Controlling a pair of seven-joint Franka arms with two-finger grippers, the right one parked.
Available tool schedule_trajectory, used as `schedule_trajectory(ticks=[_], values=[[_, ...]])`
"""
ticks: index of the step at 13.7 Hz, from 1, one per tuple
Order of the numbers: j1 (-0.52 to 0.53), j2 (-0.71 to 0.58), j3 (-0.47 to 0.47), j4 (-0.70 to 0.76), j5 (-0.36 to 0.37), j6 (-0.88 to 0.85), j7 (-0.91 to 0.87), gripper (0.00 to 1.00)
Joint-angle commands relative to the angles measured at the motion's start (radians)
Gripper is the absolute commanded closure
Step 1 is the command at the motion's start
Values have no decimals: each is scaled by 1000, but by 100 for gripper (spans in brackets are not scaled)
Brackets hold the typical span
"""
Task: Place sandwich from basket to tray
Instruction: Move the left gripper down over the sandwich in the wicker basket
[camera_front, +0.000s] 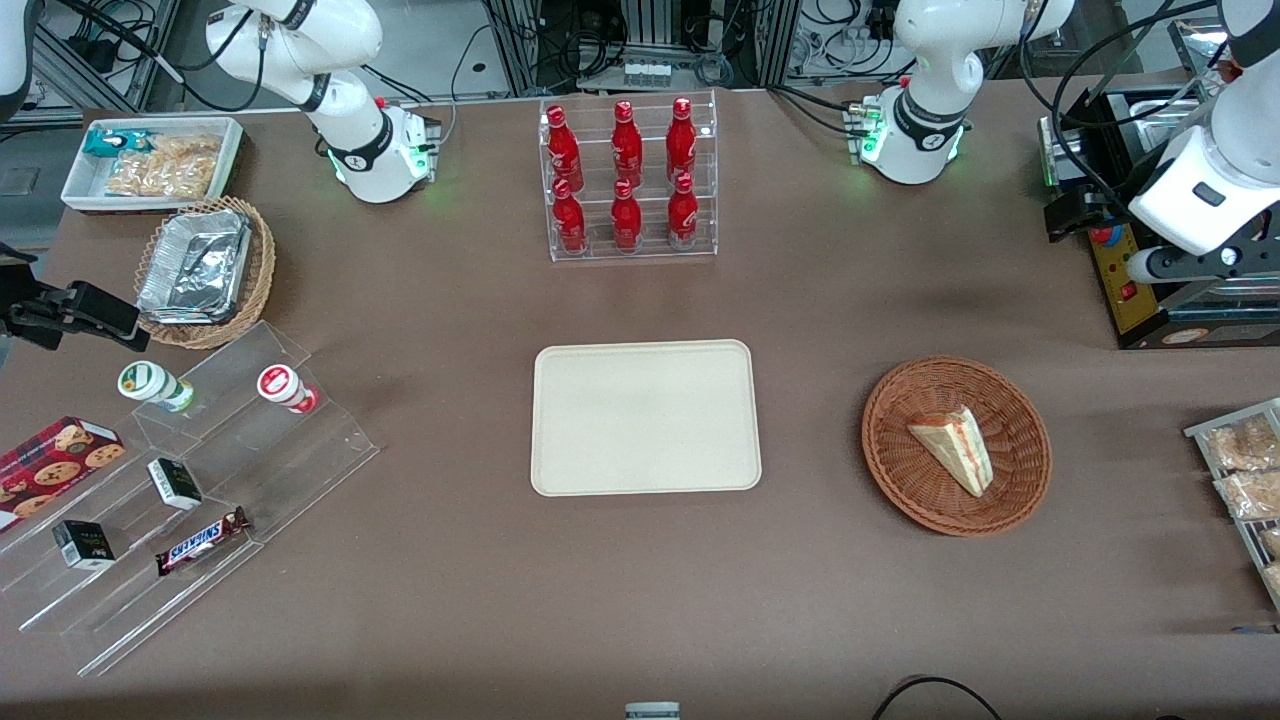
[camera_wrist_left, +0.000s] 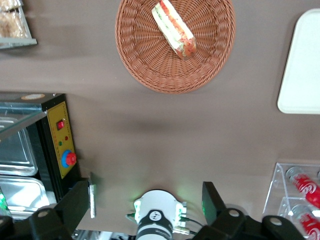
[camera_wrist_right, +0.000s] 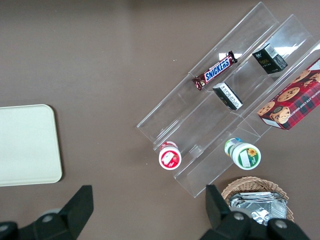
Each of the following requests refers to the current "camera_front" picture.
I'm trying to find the white snack bin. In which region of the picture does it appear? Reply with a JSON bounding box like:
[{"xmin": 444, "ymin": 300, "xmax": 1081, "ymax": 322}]
[{"xmin": 61, "ymin": 116, "xmax": 245, "ymax": 215}]

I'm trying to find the stack of foil containers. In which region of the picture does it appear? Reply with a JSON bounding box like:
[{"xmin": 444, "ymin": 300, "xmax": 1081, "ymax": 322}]
[{"xmin": 137, "ymin": 207, "xmax": 254, "ymax": 327}]

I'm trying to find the black hot dog roller machine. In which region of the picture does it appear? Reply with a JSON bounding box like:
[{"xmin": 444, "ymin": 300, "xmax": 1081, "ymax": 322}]
[{"xmin": 1037, "ymin": 84, "xmax": 1280, "ymax": 352}]

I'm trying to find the clear acrylic step stand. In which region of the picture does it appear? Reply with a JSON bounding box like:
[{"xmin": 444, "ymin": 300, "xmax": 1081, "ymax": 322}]
[
  {"xmin": 0, "ymin": 447, "xmax": 257, "ymax": 680},
  {"xmin": 129, "ymin": 319, "xmax": 383, "ymax": 548}
]

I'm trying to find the green lid yogurt cup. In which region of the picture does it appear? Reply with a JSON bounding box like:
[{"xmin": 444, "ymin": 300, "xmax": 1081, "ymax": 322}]
[{"xmin": 117, "ymin": 359, "xmax": 197, "ymax": 414}]

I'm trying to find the brown wicker basket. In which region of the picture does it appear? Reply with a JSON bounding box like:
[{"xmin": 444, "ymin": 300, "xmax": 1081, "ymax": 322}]
[{"xmin": 861, "ymin": 356, "xmax": 1054, "ymax": 539}]

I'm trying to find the triangular sandwich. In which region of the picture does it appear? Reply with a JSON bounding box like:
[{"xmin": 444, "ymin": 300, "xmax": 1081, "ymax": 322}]
[{"xmin": 907, "ymin": 404, "xmax": 995, "ymax": 499}]

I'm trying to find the red lid yogurt cup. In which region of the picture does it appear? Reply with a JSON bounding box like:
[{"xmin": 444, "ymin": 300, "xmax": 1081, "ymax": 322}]
[{"xmin": 256, "ymin": 363, "xmax": 320, "ymax": 416}]

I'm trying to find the clear bag of crackers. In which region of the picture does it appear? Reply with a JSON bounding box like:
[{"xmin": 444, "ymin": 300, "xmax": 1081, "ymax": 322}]
[{"xmin": 104, "ymin": 134, "xmax": 224, "ymax": 199}]

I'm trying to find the clear acrylic bottle rack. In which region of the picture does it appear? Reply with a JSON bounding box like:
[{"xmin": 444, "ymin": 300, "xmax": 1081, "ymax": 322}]
[{"xmin": 539, "ymin": 89, "xmax": 720, "ymax": 264}]

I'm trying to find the aluminium frame rack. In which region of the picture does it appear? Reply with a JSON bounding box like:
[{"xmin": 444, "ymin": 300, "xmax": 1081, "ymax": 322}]
[{"xmin": 478, "ymin": 0, "xmax": 806, "ymax": 98}]

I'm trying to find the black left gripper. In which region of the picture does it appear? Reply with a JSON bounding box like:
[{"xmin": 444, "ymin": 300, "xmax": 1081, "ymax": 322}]
[{"xmin": 1045, "ymin": 188, "xmax": 1138, "ymax": 244}]

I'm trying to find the teal snack packet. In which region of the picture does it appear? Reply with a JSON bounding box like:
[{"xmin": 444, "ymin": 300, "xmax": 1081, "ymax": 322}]
[{"xmin": 82, "ymin": 129, "xmax": 157, "ymax": 160}]

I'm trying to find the black floor cable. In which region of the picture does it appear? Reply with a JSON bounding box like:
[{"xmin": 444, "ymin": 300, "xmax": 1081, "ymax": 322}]
[{"xmin": 869, "ymin": 675, "xmax": 1004, "ymax": 720}]

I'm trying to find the steel pan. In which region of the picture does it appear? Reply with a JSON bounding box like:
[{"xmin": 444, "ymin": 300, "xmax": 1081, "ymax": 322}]
[{"xmin": 1125, "ymin": 95, "xmax": 1219, "ymax": 151}]

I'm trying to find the tan wicker basket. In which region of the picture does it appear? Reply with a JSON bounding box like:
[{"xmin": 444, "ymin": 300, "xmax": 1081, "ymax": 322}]
[{"xmin": 132, "ymin": 195, "xmax": 278, "ymax": 351}]

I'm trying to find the Snickers chocolate bar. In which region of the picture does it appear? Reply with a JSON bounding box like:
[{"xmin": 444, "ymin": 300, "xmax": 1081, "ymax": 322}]
[{"xmin": 154, "ymin": 506, "xmax": 252, "ymax": 578}]

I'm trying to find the beige rectangular tray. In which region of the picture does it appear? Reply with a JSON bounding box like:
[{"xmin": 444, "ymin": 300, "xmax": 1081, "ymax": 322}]
[{"xmin": 530, "ymin": 339, "xmax": 764, "ymax": 498}]

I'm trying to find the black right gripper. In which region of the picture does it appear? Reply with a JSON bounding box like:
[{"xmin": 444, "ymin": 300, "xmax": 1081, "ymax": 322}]
[{"xmin": 0, "ymin": 282, "xmax": 142, "ymax": 352}]

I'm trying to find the red soda bottle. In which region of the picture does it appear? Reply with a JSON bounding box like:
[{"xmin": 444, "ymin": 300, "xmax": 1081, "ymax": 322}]
[
  {"xmin": 666, "ymin": 97, "xmax": 699, "ymax": 187},
  {"xmin": 546, "ymin": 105, "xmax": 586, "ymax": 194},
  {"xmin": 552, "ymin": 178, "xmax": 589, "ymax": 256},
  {"xmin": 611, "ymin": 100, "xmax": 645, "ymax": 190},
  {"xmin": 666, "ymin": 172, "xmax": 701, "ymax": 252},
  {"xmin": 610, "ymin": 178, "xmax": 644, "ymax": 254}
]

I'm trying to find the red cookie box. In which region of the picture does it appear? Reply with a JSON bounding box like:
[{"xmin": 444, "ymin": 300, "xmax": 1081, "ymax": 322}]
[{"xmin": 0, "ymin": 415, "xmax": 127, "ymax": 532}]

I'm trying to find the small black white box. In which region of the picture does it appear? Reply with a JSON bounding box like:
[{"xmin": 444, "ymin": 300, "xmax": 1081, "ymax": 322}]
[
  {"xmin": 146, "ymin": 457, "xmax": 205, "ymax": 512},
  {"xmin": 51, "ymin": 519, "xmax": 117, "ymax": 572}
]

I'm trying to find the grey pastry tray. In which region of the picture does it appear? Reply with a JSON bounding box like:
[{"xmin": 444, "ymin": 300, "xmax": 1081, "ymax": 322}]
[{"xmin": 1184, "ymin": 397, "xmax": 1280, "ymax": 612}]

